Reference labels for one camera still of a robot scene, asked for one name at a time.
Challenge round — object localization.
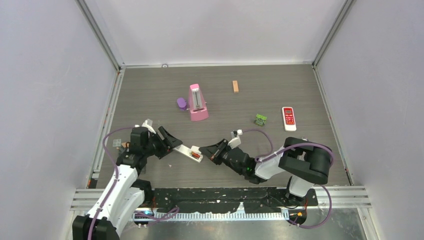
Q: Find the small wooden block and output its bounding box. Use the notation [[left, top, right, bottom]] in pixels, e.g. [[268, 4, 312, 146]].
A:
[[232, 80, 239, 93]]

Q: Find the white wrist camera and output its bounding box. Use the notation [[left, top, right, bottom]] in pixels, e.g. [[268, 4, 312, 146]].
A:
[[141, 118, 156, 134], [228, 129, 243, 149]]

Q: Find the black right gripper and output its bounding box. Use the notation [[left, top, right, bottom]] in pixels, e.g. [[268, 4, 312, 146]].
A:
[[199, 138, 245, 175]]

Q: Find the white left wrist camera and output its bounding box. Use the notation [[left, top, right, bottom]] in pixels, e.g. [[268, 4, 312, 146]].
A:
[[141, 118, 156, 134]]

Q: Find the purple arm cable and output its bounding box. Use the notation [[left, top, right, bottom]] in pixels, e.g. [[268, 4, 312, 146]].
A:
[[241, 128, 335, 230], [86, 126, 181, 240]]

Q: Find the pink metronome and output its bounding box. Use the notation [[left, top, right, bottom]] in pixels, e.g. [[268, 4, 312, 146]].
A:
[[188, 83, 209, 122]]

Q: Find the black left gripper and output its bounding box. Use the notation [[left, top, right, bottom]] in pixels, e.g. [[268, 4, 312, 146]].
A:
[[143, 126, 181, 159]]

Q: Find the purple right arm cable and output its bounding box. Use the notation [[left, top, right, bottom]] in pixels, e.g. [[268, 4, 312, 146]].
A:
[[241, 128, 335, 230]]

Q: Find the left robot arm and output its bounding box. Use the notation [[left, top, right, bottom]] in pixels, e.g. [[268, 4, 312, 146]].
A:
[[72, 123, 183, 240]]

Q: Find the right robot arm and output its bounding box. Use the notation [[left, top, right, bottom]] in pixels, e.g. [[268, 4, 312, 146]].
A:
[[199, 137, 335, 205]]

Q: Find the green terminal block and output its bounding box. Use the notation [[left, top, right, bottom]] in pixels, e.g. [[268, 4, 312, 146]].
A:
[[253, 114, 267, 127]]

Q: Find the purple round object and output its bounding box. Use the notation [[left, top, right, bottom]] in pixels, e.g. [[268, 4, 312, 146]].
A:
[[176, 97, 188, 111]]

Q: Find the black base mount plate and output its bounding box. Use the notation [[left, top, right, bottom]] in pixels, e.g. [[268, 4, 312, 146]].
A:
[[141, 186, 318, 214]]

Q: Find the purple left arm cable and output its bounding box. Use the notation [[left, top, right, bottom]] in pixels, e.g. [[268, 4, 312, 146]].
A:
[[86, 126, 181, 240]]

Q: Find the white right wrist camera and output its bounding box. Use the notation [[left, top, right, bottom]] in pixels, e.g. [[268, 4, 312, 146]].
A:
[[228, 129, 243, 149]]

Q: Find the small tan object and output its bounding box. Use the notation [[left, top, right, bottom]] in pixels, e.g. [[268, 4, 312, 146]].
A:
[[121, 142, 130, 148]]

